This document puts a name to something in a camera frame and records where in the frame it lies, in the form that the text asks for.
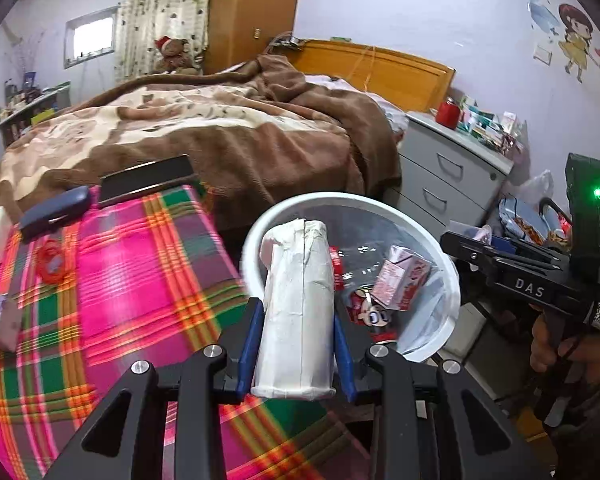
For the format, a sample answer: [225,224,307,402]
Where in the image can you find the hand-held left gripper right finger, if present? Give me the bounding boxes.
[332,312,556,480]

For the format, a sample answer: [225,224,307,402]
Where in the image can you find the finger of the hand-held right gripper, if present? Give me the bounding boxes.
[495,236,563,265]
[440,230,511,273]

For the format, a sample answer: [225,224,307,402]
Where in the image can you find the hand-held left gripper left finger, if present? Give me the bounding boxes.
[42,297,266,480]

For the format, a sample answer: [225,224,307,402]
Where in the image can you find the red drink can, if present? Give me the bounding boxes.
[347,285,396,342]

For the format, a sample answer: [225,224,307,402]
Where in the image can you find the white paper package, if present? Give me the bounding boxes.
[250,218,337,402]

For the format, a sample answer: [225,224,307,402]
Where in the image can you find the white round waste bin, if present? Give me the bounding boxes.
[242,191,461,366]

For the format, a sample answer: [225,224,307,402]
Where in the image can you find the person's right forearm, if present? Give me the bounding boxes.
[555,355,600,480]

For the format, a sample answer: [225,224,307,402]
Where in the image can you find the person's right hand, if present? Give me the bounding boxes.
[529,310,600,377]

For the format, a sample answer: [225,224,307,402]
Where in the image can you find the blue patterned bag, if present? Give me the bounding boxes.
[497,195,573,247]

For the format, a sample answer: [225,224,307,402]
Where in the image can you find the white plastic bag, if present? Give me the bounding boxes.
[517,170,555,203]

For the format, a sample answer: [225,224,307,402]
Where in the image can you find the pink drink carton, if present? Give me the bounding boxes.
[370,244,432,311]

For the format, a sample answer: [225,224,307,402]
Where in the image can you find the grey drawer cabinet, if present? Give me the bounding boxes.
[397,110,516,233]

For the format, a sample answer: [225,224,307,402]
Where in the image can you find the pile of small boxes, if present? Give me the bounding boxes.
[457,95,526,153]

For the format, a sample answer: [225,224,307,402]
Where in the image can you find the red cup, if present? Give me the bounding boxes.
[435,100,461,128]

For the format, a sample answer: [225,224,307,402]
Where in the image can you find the pink white bedding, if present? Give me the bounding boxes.
[305,74,411,133]

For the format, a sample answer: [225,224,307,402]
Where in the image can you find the wooden bed headboard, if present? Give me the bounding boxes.
[295,40,456,116]

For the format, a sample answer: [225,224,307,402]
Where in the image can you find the black phone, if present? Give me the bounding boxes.
[97,155,197,207]

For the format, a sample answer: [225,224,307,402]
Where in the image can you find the red snack packet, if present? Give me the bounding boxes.
[34,237,68,283]

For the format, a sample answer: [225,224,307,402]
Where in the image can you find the brown beige blanket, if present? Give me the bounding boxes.
[0,52,403,231]

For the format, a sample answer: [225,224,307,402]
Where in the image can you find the dark blue glasses case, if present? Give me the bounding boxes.
[19,185,92,241]

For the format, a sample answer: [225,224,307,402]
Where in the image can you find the brown teddy bear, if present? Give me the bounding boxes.
[152,36,201,76]

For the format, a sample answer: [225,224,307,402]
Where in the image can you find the wooden wardrobe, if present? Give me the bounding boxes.
[202,0,306,75]

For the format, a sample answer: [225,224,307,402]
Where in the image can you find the group of bottles on shelf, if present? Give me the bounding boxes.
[2,72,43,111]

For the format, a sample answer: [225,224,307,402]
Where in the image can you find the patterned curtain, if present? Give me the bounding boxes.
[115,0,216,81]

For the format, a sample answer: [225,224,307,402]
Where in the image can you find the small window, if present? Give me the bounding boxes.
[62,6,121,68]

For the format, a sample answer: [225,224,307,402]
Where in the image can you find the dried branches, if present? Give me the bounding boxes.
[0,30,46,81]

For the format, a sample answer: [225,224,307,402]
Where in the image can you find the cartoon figure wall sticker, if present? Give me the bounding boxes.
[527,0,600,106]

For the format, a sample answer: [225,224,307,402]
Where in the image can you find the tangle of cables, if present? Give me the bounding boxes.
[267,32,306,53]

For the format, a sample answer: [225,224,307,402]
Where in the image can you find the white wall shelf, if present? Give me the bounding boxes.
[0,82,73,148]

